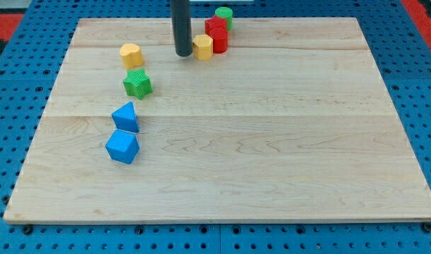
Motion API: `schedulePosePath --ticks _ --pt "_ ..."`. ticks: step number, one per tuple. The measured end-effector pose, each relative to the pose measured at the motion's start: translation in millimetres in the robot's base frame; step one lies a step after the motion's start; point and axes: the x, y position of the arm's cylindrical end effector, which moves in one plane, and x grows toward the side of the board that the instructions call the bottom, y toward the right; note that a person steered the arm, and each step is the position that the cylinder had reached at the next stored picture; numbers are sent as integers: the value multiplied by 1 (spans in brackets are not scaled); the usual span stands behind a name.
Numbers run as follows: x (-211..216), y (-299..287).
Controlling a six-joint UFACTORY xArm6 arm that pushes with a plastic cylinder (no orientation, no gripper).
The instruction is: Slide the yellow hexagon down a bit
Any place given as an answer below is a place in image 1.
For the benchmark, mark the yellow hexagon block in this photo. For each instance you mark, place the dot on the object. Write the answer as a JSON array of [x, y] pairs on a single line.
[[202, 47]]

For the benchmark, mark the light wooden board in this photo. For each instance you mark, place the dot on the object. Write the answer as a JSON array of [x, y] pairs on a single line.
[[292, 124]]

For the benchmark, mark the green star block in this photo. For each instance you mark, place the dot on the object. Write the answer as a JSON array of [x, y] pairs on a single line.
[[137, 83]]

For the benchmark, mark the blue triangle block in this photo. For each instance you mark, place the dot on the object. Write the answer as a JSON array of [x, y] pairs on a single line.
[[125, 118]]

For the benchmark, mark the red cylinder block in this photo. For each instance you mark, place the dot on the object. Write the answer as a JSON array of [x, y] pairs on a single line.
[[220, 40]]

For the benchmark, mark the blue cube block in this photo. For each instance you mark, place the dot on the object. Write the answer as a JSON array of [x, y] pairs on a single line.
[[122, 146]]

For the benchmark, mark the red star block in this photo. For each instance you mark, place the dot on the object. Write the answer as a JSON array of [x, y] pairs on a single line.
[[215, 22]]

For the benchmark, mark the yellow heart block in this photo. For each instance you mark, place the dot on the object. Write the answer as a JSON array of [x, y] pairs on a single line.
[[131, 56]]

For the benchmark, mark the green cylinder block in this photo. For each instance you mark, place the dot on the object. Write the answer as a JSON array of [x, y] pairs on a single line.
[[227, 13]]

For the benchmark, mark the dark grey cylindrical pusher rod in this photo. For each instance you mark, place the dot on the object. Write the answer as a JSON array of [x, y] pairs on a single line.
[[181, 24]]

